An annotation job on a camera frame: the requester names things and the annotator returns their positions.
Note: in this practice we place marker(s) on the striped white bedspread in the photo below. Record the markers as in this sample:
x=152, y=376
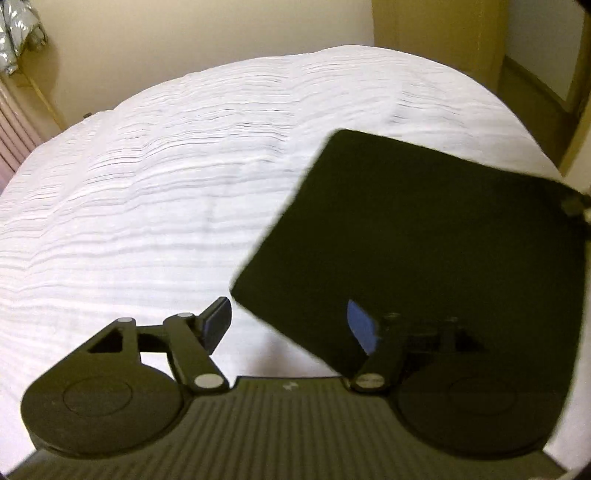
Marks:
x=150, y=208

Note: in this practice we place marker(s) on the pink curtain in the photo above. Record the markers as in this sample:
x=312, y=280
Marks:
x=19, y=138

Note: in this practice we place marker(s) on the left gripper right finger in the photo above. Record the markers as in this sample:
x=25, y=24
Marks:
x=382, y=340

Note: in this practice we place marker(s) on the black garment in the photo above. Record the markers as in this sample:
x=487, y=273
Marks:
x=485, y=265

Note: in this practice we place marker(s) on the silver grey hanging item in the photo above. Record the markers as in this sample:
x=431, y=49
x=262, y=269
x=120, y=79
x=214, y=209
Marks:
x=21, y=30

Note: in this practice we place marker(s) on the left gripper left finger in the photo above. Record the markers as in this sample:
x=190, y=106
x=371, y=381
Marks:
x=191, y=340

